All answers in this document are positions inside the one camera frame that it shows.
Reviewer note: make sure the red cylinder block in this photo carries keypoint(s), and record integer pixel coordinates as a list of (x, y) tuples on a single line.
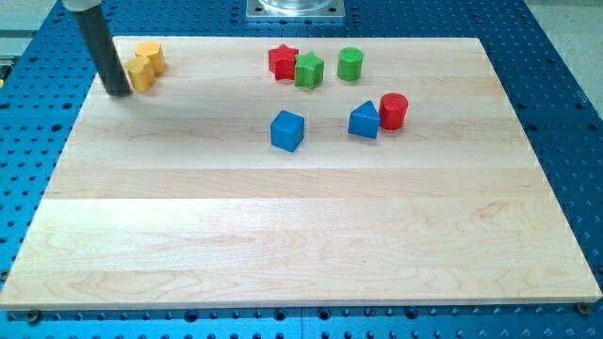
[(392, 110)]

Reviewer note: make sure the blue cube block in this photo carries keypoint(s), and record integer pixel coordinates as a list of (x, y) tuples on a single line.
[(287, 131)]

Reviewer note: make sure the red star block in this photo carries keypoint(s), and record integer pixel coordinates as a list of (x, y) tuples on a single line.
[(282, 62)]

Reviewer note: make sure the yellow hexagon block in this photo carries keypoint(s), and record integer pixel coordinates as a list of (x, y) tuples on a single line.
[(154, 52)]

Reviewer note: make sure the green star block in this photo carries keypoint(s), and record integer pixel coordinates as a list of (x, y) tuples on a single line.
[(309, 70)]

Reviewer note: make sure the light wooden board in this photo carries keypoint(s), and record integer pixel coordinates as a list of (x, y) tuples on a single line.
[(175, 197)]

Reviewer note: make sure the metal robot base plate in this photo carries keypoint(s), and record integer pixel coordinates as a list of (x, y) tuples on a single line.
[(296, 9)]

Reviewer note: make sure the yellow heart block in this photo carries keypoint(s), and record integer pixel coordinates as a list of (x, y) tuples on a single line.
[(141, 73)]

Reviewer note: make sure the blue triangle block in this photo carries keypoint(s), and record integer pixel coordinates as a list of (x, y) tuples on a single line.
[(364, 121)]

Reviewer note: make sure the green cylinder block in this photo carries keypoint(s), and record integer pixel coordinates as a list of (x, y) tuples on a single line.
[(349, 63)]

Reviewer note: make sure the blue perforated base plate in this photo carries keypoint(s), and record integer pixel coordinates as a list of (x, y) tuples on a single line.
[(40, 101)]

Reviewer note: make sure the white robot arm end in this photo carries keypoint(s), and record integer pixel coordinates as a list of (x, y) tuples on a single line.
[(80, 5)]

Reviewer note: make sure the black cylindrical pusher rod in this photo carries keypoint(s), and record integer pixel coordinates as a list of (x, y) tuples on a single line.
[(95, 32)]

